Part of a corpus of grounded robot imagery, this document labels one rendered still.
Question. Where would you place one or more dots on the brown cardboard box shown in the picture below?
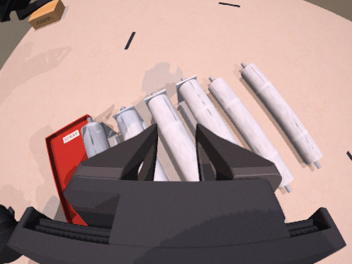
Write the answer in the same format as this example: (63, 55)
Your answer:
(48, 14)

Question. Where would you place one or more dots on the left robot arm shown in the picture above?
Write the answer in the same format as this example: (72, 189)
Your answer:
(7, 226)

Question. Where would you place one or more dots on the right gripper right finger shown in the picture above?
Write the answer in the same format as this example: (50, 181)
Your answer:
(231, 161)

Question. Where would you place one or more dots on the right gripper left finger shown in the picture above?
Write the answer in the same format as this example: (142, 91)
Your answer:
(124, 159)

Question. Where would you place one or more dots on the red scrap tray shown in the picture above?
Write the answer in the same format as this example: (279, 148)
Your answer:
(66, 150)

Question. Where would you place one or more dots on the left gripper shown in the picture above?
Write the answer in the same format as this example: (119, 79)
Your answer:
(24, 6)

